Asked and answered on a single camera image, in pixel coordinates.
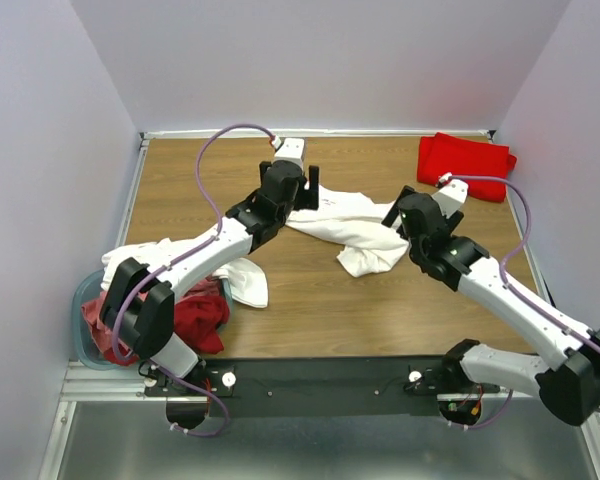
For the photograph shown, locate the dark red t-shirt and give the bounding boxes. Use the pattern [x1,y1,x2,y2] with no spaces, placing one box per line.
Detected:
[83,295,230,366]

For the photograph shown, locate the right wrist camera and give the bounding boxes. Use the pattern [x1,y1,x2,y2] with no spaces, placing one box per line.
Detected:
[432,179,468,218]

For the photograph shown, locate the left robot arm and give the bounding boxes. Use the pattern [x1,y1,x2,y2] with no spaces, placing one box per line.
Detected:
[100,160,319,395]

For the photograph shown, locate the folded bright red t-shirt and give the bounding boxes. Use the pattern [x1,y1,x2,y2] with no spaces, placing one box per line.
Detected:
[416,132,517,186]

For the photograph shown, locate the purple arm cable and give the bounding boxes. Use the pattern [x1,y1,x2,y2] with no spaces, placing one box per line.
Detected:
[437,173,600,431]
[109,122,281,439]

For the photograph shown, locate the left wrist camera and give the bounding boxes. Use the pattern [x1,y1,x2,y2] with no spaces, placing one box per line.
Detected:
[274,137,306,168]

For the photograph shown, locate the pink t-shirt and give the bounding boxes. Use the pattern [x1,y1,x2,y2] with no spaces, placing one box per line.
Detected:
[81,277,230,363]

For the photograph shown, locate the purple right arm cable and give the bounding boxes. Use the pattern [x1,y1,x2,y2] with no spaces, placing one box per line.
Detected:
[437,173,600,431]

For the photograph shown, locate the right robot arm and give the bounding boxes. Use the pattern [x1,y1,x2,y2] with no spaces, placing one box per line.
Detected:
[382,179,600,426]

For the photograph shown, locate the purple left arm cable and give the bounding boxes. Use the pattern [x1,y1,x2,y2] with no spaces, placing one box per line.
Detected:
[109,122,281,439]

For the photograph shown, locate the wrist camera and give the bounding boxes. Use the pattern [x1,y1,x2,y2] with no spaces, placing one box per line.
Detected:
[274,137,306,168]
[432,179,468,218]

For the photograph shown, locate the teal plastic bin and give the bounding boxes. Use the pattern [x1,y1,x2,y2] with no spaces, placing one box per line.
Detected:
[71,270,233,370]

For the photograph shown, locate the white printed t-shirt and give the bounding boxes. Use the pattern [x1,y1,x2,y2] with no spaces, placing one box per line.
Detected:
[286,186,408,278]

